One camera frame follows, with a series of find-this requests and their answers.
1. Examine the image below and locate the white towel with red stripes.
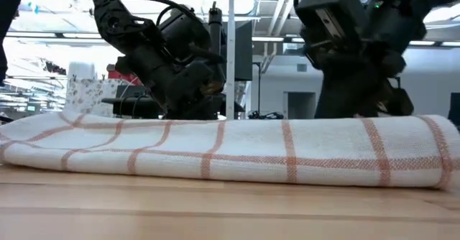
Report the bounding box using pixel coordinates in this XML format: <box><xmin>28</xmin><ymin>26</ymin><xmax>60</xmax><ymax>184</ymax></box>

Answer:
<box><xmin>0</xmin><ymin>110</ymin><xmax>460</xmax><ymax>191</ymax></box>

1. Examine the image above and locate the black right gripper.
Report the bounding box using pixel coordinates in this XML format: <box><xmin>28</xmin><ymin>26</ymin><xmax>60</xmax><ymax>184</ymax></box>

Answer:
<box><xmin>294</xmin><ymin>0</ymin><xmax>390</xmax><ymax>119</ymax></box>

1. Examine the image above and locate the black computer monitor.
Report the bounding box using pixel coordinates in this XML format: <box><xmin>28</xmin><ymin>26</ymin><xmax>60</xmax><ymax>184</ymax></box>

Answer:
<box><xmin>235</xmin><ymin>20</ymin><xmax>254</xmax><ymax>82</ymax></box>

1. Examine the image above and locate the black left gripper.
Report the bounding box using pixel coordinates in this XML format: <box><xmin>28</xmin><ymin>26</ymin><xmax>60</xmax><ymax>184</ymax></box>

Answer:
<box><xmin>114</xmin><ymin>51</ymin><xmax>226</xmax><ymax>121</ymax></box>

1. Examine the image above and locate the black monitor stand pole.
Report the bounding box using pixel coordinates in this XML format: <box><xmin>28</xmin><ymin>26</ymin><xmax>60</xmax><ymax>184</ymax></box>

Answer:
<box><xmin>208</xmin><ymin>1</ymin><xmax>224</xmax><ymax>31</ymax></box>

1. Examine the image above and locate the floral patterned cloth cover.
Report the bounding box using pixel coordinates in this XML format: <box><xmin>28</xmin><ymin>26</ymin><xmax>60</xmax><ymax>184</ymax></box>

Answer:
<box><xmin>64</xmin><ymin>78</ymin><xmax>125</xmax><ymax>118</ymax></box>

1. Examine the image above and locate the black chair back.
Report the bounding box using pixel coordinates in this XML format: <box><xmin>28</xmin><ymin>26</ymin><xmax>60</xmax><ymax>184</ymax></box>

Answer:
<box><xmin>448</xmin><ymin>92</ymin><xmax>460</xmax><ymax>126</ymax></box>

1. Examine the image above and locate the white vertical post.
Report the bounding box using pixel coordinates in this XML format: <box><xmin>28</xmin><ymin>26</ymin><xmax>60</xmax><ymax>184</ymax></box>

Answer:
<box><xmin>225</xmin><ymin>0</ymin><xmax>236</xmax><ymax>121</ymax></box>

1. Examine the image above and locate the red storage bin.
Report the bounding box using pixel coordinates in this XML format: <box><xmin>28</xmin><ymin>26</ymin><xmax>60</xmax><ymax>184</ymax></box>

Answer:
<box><xmin>107</xmin><ymin>65</ymin><xmax>143</xmax><ymax>86</ymax></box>

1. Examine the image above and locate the black left wrist camera housing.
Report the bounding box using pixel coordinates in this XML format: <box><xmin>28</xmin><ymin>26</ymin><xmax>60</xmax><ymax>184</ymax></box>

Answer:
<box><xmin>156</xmin><ymin>5</ymin><xmax>226</xmax><ymax>65</ymax></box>

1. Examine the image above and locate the black desk platform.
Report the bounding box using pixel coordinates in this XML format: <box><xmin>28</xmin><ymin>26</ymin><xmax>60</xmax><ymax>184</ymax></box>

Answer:
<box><xmin>101</xmin><ymin>95</ymin><xmax>245</xmax><ymax>119</ymax></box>

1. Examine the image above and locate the small dark laptop screen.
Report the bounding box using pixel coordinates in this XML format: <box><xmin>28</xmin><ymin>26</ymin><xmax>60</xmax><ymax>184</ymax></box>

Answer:
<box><xmin>115</xmin><ymin>85</ymin><xmax>148</xmax><ymax>99</ymax></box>

